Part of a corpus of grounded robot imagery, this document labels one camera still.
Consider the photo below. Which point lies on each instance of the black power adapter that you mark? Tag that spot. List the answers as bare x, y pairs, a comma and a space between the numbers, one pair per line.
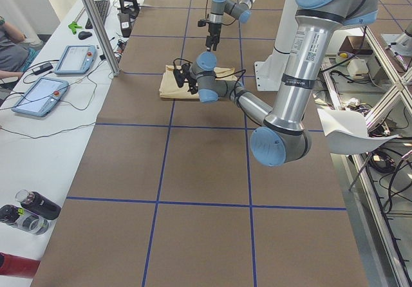
42, 68

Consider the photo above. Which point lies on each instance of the black water bottle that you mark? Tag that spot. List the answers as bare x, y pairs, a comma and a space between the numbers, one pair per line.
38, 204

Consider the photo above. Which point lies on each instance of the black computer mouse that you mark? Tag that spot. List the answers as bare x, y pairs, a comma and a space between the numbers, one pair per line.
84, 35

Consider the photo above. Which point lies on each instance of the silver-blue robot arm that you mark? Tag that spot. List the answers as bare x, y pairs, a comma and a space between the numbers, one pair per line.
280, 136
240, 11

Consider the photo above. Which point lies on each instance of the cream long-sleeve printed shirt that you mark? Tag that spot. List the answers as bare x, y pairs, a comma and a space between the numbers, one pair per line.
170, 89

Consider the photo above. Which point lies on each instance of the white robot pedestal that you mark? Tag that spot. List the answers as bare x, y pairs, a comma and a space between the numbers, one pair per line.
268, 73

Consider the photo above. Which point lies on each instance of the near blue teach pendant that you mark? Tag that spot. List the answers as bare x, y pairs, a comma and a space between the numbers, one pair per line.
41, 97

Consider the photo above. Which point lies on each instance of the clear water bottle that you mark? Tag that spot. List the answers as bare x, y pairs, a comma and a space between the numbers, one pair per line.
22, 219

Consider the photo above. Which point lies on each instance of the blue teach pendant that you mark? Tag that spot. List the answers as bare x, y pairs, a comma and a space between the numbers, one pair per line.
76, 60
41, 97

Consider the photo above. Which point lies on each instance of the green plastic tool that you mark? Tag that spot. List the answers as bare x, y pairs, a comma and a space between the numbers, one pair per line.
73, 26

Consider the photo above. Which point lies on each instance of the seated person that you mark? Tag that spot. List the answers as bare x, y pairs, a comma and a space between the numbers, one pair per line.
15, 59

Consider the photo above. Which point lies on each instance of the white curved plastic sheet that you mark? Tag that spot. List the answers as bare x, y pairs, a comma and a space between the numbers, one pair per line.
346, 132

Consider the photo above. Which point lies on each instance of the aluminium frame post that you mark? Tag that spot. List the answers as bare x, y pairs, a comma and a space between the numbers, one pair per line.
102, 37

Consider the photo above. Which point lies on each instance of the red bottle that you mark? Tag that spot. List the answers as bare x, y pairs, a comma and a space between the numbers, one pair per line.
17, 266

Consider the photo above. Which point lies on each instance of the white box device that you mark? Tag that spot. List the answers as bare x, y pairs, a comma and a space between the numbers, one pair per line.
357, 68

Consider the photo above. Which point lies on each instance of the black keyboard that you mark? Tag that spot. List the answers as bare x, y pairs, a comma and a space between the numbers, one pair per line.
102, 8

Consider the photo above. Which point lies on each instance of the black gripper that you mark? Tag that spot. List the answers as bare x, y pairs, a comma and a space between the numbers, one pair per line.
191, 83
213, 29

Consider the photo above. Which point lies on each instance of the far blue teach pendant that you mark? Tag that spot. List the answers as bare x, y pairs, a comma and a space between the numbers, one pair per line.
76, 60

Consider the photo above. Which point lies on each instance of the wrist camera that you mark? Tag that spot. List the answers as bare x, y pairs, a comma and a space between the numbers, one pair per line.
182, 74
202, 23

